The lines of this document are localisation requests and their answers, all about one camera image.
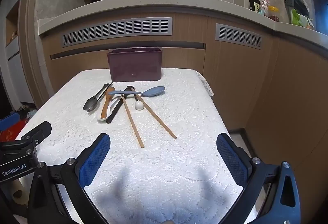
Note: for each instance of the short grey vent grille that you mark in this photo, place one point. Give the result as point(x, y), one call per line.
point(239, 35)

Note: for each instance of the wooden spoon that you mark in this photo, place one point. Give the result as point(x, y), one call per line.
point(105, 108)

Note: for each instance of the jar with yellow lid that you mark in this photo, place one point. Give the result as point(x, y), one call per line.
point(273, 14)

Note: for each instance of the white ceramic spoon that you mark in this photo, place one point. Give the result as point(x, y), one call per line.
point(101, 119)

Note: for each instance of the blue plastic spoon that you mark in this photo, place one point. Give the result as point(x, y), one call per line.
point(155, 90)

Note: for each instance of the maroon plastic container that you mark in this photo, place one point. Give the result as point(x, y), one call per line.
point(135, 67)

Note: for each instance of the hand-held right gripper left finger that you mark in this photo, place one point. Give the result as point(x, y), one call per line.
point(94, 161)

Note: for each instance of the cardboard tube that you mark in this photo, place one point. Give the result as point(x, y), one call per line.
point(18, 189)

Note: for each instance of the small dark spoon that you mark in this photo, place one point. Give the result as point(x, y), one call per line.
point(93, 107)
point(87, 105)

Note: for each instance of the green packet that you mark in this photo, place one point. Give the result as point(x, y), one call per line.
point(298, 19)

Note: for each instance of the red printed bag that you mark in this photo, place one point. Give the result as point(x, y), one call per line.
point(14, 134)

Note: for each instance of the white ball-ended stick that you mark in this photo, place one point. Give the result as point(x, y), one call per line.
point(139, 106)

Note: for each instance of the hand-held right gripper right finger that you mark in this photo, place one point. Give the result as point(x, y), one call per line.
point(232, 161)

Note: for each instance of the white lace tablecloth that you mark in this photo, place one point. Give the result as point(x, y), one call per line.
point(166, 162)

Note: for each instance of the dark sauce bottle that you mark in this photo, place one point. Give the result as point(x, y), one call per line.
point(254, 5)

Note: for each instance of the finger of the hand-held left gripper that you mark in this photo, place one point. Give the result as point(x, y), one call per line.
point(39, 131)
point(9, 121)

